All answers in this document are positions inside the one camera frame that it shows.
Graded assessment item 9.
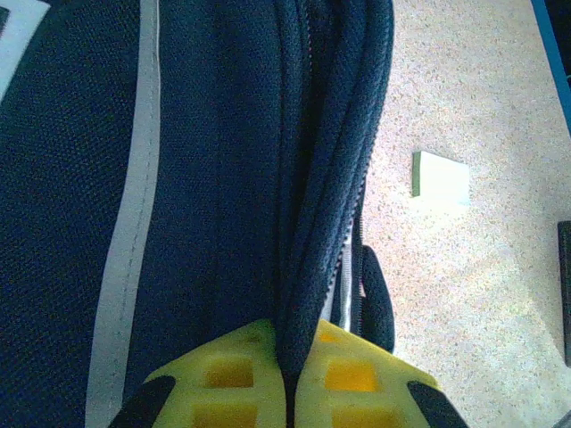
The navy blue backpack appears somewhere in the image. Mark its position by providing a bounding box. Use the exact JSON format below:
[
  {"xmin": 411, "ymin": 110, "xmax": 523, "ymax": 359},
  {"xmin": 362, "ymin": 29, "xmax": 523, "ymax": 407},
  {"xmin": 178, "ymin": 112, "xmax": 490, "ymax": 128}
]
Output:
[{"xmin": 0, "ymin": 0, "xmax": 398, "ymax": 428}]

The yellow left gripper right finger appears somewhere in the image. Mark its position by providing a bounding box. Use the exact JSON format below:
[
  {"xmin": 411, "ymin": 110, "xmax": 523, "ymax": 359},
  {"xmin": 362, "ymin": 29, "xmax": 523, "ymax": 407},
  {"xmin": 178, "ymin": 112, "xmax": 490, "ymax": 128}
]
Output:
[{"xmin": 294, "ymin": 318, "xmax": 469, "ymax": 428}]

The white green sticky pad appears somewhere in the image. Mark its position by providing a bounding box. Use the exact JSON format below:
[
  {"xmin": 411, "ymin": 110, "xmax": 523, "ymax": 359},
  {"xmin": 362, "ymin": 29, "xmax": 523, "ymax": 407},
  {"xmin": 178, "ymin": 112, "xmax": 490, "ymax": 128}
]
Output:
[{"xmin": 410, "ymin": 150, "xmax": 472, "ymax": 208}]

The black pencil case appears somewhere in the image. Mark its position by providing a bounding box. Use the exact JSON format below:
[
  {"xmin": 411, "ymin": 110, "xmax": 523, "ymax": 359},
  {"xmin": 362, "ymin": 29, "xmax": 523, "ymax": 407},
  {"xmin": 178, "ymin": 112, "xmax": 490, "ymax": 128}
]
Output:
[{"xmin": 557, "ymin": 220, "xmax": 571, "ymax": 366}]

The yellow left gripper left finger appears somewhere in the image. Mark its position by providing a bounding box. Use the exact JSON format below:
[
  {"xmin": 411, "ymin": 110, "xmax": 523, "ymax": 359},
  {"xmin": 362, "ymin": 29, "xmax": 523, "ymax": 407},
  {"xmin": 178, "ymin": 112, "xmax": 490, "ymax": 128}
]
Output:
[{"xmin": 118, "ymin": 318, "xmax": 289, "ymax": 428}]

